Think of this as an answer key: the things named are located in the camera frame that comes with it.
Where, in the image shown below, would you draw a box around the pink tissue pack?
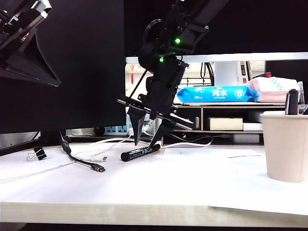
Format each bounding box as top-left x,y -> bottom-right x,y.
247,77 -> 300,103

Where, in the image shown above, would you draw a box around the white blue power socket cube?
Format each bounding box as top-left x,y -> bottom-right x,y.
104,112 -> 161,137

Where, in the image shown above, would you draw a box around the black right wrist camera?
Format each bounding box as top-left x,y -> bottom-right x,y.
168,24 -> 210,55

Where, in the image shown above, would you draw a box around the black organizer drawer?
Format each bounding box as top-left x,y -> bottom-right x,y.
177,108 -> 202,130

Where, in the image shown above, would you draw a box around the black hanging cables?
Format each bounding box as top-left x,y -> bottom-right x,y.
201,62 -> 215,87

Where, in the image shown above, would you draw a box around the black monitor stand foot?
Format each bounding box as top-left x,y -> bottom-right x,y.
0,130 -> 72,157

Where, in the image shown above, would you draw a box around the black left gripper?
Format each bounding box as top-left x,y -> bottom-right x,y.
0,0 -> 61,88

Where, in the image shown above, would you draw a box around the white power cable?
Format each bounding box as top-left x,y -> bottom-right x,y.
141,131 -> 214,149

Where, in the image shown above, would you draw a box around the thin black cable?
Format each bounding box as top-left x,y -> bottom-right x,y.
168,133 -> 214,145

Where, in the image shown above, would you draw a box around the flat white power strip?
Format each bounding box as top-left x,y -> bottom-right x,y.
65,128 -> 97,138

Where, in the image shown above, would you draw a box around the beige paper cup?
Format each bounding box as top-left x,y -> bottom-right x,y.
259,111 -> 308,183

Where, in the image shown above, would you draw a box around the black USB-C cable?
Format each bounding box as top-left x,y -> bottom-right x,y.
59,131 -> 106,173

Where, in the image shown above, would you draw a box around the cream rectangular box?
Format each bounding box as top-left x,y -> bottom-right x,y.
208,117 -> 243,131

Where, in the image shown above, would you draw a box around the white USB cable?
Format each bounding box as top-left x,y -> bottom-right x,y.
72,134 -> 135,163

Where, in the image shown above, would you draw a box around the blue wet wipes pack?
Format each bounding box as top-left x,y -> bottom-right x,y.
177,86 -> 259,103

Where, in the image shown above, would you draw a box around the black marker with white print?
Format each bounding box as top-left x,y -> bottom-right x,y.
120,143 -> 161,162

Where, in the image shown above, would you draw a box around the white power adapter brick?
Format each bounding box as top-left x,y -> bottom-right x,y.
232,134 -> 260,144

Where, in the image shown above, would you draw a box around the black pen with silver clip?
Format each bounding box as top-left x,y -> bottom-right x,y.
285,89 -> 300,116

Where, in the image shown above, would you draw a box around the black monitor with silver edge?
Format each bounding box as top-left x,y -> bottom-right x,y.
124,0 -> 308,65

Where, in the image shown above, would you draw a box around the black background monitor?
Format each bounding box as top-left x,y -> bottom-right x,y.
264,60 -> 308,91

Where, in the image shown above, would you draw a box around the large white paper sheet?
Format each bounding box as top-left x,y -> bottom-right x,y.
163,146 -> 308,216

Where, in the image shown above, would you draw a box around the clear plastic tube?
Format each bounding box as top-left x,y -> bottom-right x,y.
297,81 -> 304,104

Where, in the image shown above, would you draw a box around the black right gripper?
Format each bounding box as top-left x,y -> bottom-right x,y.
117,57 -> 196,149

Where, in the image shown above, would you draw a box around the black flat monitor base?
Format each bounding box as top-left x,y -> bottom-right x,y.
68,135 -> 161,143

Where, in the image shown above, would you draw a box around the black binder clip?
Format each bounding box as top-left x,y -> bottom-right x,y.
26,146 -> 48,162

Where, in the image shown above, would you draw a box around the wooden desk organizer shelf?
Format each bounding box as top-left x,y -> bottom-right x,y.
161,103 -> 301,147

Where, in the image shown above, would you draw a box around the large black computer monitor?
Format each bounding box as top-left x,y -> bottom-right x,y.
0,0 -> 127,135

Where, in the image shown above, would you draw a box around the white power plug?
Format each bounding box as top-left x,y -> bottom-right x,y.
141,120 -> 154,135

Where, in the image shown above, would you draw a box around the flat white box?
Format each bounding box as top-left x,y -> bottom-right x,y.
242,122 -> 263,132

